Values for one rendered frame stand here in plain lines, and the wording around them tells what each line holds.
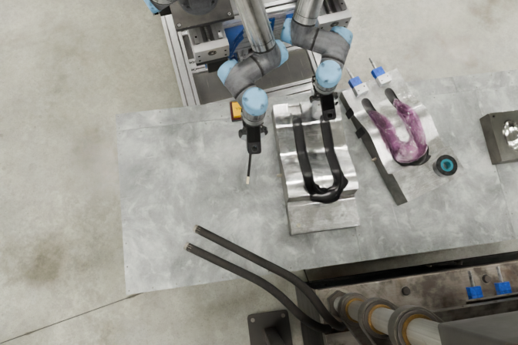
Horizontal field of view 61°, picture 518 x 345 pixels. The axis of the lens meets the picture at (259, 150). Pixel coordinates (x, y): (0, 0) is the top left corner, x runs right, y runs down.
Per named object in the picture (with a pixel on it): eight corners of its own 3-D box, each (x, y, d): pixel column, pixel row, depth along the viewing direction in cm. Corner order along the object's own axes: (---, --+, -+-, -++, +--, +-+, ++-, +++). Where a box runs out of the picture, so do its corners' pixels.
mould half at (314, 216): (270, 112, 181) (274, 101, 168) (333, 105, 183) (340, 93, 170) (290, 236, 168) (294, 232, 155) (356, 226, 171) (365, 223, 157)
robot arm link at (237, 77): (243, 59, 142) (264, 85, 140) (215, 78, 140) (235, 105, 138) (244, 48, 134) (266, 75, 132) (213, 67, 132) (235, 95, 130)
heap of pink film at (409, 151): (362, 113, 176) (368, 106, 169) (401, 96, 179) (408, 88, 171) (395, 171, 171) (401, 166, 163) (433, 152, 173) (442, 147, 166)
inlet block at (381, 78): (362, 62, 185) (366, 57, 180) (372, 58, 186) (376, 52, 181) (377, 89, 183) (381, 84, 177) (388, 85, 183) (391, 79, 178)
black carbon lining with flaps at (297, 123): (290, 119, 173) (292, 111, 164) (330, 115, 174) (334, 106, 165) (304, 207, 165) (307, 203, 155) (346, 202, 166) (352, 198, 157)
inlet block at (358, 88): (340, 72, 184) (342, 66, 179) (350, 68, 184) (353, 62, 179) (354, 99, 181) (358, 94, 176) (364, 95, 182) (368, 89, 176)
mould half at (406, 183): (338, 97, 184) (344, 86, 173) (392, 73, 188) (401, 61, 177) (397, 205, 173) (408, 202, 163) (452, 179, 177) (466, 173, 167)
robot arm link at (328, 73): (346, 61, 133) (338, 87, 133) (342, 71, 144) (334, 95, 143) (321, 53, 134) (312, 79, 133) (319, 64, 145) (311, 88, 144)
